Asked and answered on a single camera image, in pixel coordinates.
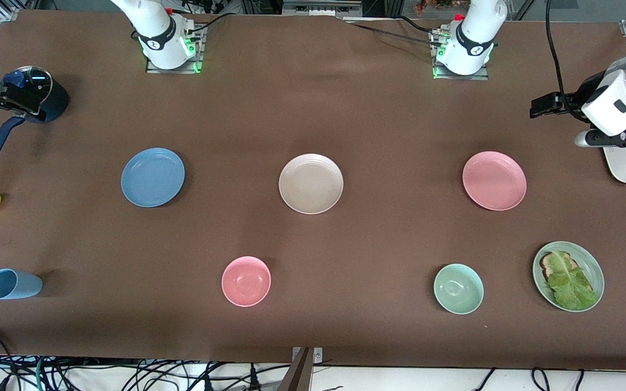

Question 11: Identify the wide pink bowl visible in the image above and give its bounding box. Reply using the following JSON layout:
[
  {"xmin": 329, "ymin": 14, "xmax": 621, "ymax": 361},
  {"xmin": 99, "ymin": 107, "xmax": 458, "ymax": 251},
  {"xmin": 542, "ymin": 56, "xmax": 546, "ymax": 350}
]
[{"xmin": 462, "ymin": 151, "xmax": 528, "ymax": 211}]

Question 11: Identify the wide blue bowl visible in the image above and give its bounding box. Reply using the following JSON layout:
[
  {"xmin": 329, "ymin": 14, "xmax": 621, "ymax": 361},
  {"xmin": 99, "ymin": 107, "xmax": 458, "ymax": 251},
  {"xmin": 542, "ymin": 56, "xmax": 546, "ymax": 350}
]
[{"xmin": 121, "ymin": 148, "xmax": 186, "ymax": 208}]

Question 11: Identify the glass pot lid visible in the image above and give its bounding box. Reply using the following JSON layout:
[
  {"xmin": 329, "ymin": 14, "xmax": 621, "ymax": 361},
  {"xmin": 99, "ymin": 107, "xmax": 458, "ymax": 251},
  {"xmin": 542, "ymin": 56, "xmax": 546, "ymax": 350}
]
[{"xmin": 1, "ymin": 66, "xmax": 53, "ymax": 106}]

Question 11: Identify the dark blue pot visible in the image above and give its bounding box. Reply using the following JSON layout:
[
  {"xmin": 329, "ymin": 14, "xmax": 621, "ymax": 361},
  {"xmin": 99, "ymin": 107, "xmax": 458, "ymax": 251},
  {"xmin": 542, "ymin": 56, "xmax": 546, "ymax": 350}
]
[{"xmin": 0, "ymin": 66, "xmax": 70, "ymax": 161}]

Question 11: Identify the toast slice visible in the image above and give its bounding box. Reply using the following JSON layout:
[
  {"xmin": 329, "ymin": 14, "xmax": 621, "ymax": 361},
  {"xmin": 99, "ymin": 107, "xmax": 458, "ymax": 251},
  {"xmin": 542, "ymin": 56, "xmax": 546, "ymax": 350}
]
[{"xmin": 540, "ymin": 251, "xmax": 593, "ymax": 294}]

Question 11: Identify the green plate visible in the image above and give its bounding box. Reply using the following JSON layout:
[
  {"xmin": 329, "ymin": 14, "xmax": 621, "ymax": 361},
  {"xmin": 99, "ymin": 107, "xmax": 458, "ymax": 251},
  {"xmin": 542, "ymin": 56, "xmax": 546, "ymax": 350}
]
[{"xmin": 533, "ymin": 241, "xmax": 605, "ymax": 313}]

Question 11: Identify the blue cup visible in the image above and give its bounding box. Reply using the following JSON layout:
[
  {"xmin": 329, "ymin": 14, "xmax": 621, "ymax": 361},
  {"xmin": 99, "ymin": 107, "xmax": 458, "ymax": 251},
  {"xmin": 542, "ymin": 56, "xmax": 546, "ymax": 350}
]
[{"xmin": 0, "ymin": 268, "xmax": 43, "ymax": 300}]

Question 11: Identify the green lettuce leaf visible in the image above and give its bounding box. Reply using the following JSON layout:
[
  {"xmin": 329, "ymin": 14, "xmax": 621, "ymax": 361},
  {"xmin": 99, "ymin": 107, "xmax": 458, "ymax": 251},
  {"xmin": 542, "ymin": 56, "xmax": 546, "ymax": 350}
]
[{"xmin": 547, "ymin": 251, "xmax": 599, "ymax": 311}]

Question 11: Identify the brown table cloth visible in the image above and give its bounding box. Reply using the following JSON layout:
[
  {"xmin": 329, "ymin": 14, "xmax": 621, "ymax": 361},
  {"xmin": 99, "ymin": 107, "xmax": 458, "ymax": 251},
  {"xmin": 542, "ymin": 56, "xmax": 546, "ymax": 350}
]
[{"xmin": 0, "ymin": 8, "xmax": 626, "ymax": 371}]

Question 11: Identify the small green bowl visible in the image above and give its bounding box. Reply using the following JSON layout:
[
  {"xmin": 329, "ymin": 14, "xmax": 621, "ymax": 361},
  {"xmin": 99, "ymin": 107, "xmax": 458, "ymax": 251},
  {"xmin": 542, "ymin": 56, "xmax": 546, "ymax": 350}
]
[{"xmin": 434, "ymin": 263, "xmax": 485, "ymax": 315}]

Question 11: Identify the wide beige bowl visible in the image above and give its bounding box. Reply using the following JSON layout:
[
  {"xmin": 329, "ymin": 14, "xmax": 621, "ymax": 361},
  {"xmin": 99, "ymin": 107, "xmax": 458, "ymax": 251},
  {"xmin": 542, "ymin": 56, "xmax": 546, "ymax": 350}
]
[{"xmin": 279, "ymin": 154, "xmax": 345, "ymax": 215}]

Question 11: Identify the silver metal device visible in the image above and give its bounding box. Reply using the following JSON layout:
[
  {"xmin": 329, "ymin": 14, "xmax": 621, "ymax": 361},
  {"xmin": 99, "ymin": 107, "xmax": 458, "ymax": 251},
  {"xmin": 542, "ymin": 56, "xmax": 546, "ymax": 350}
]
[{"xmin": 282, "ymin": 0, "xmax": 364, "ymax": 18}]

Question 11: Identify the small pink bowl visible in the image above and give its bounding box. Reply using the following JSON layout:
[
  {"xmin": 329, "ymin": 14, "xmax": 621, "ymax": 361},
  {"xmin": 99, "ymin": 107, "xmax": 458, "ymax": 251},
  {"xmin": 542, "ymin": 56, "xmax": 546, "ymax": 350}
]
[{"xmin": 221, "ymin": 256, "xmax": 272, "ymax": 307}]

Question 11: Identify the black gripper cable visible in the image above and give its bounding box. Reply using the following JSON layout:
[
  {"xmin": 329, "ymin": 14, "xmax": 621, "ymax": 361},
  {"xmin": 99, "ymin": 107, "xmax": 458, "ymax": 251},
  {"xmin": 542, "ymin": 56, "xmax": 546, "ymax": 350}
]
[{"xmin": 544, "ymin": 0, "xmax": 577, "ymax": 109}]

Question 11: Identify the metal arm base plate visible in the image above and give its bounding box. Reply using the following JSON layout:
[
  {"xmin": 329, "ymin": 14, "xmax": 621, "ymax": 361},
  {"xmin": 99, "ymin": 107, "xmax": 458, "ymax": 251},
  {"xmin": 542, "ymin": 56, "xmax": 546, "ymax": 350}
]
[
  {"xmin": 146, "ymin": 24, "xmax": 205, "ymax": 74},
  {"xmin": 431, "ymin": 27, "xmax": 490, "ymax": 81}
]

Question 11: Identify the brown post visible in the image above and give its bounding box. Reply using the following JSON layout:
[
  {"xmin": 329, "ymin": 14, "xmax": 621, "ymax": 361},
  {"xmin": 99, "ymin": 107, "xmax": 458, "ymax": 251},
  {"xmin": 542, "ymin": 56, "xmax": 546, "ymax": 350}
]
[{"xmin": 278, "ymin": 348, "xmax": 315, "ymax": 391}]

